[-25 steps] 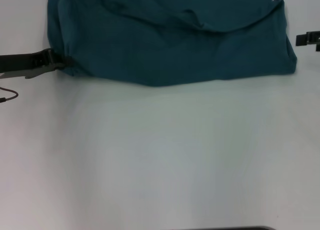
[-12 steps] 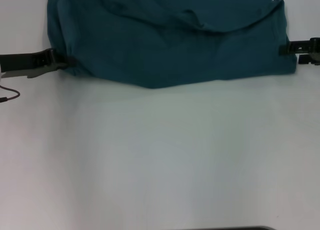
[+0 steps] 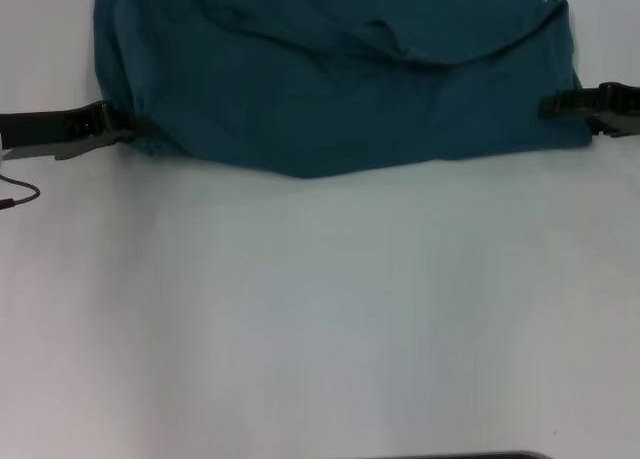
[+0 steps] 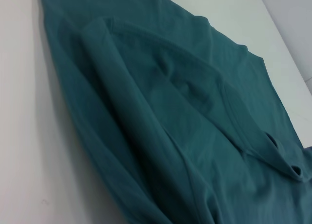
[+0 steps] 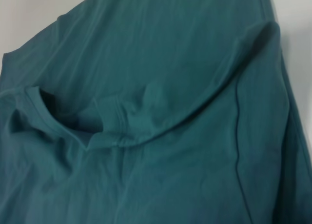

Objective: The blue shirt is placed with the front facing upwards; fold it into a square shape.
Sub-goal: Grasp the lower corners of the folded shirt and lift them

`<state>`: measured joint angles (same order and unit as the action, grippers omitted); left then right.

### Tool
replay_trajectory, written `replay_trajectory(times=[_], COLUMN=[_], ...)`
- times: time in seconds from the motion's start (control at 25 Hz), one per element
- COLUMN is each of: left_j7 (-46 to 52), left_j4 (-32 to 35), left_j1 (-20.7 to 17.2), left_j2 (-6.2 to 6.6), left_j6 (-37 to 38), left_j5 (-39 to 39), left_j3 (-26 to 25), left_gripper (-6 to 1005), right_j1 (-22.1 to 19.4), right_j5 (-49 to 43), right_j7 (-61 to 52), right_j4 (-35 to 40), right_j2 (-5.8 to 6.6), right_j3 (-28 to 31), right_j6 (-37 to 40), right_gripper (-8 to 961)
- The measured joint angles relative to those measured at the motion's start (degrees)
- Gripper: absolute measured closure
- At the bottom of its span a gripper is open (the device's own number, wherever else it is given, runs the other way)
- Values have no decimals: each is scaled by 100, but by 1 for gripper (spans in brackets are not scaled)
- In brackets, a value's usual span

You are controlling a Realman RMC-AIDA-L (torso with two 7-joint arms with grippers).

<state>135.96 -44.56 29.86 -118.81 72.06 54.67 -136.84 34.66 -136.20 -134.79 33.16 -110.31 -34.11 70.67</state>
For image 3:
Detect teal t-shirt with white print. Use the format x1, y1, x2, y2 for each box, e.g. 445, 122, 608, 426
93, 0, 595, 180

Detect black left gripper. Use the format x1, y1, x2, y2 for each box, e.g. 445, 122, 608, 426
0, 101, 155, 162

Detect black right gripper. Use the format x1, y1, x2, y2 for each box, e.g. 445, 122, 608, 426
538, 81, 640, 140

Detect dark red left arm cable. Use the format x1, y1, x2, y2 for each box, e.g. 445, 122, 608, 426
0, 173, 41, 211

